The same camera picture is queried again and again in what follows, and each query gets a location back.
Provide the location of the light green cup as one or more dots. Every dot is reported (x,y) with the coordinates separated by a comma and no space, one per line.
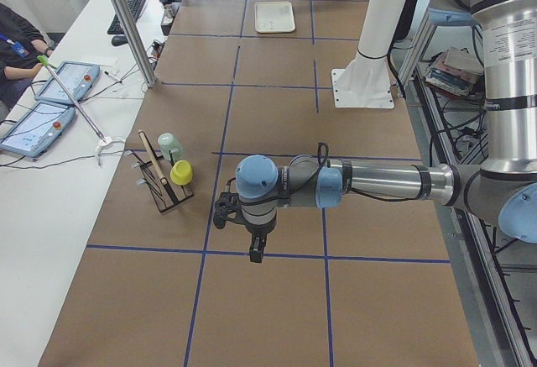
(170,147)

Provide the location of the teach pendant tablet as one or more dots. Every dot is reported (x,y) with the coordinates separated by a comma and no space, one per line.
(78,77)
(38,129)

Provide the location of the wooden rack handle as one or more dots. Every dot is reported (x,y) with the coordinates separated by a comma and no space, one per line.
(152,157)

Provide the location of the aluminium frame post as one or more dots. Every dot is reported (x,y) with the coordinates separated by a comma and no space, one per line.
(134,40)

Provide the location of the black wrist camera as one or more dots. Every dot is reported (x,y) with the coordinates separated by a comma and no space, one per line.
(227,208)

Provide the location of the yellow cup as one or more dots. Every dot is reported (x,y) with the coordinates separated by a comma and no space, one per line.
(181,173)

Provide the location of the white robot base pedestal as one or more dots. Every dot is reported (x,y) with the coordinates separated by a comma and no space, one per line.
(365,82)

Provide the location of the black computer mouse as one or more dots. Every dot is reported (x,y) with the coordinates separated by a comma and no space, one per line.
(118,40)

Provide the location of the metal rod with green tip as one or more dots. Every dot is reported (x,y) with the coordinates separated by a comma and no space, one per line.
(44,62)

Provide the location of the white bear tray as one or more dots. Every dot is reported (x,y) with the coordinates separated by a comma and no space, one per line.
(274,17)

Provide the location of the white side desk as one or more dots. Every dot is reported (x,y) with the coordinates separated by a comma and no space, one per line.
(49,205)

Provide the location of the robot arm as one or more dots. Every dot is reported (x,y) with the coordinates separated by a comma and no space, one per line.
(501,190)

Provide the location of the stack of cloths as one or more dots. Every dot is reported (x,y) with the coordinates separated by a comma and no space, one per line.
(455,71)

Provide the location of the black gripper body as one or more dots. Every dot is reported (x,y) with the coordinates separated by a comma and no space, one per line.
(258,232)

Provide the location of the seated person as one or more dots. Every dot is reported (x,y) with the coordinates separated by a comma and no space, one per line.
(21,44)

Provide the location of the metal cup on desk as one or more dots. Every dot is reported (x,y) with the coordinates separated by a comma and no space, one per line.
(168,15)

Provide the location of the lower teach pendant tablet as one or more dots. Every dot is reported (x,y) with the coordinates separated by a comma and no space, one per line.
(38,129)

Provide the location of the black wire cup rack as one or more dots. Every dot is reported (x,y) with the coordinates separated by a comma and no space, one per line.
(166,194)

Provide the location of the upper teach pendant tablet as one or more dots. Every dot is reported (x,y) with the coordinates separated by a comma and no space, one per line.
(78,77)

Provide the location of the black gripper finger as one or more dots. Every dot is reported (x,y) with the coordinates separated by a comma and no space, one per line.
(256,255)

